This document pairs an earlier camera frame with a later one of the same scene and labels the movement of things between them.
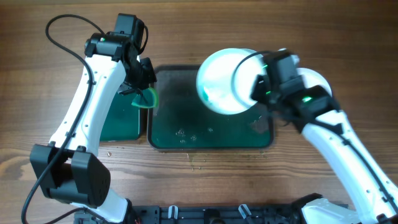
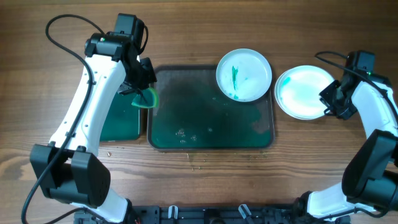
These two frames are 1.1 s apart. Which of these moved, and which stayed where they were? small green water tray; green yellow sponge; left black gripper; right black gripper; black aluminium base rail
Moved: right black gripper
Stayed: black aluminium base rail; small green water tray; green yellow sponge; left black gripper
